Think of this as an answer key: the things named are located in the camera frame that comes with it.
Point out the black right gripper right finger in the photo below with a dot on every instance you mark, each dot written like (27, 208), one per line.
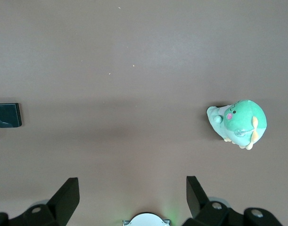
(205, 212)

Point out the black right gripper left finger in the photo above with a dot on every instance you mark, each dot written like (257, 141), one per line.
(61, 202)

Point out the green plush toy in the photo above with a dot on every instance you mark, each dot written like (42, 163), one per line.
(242, 122)

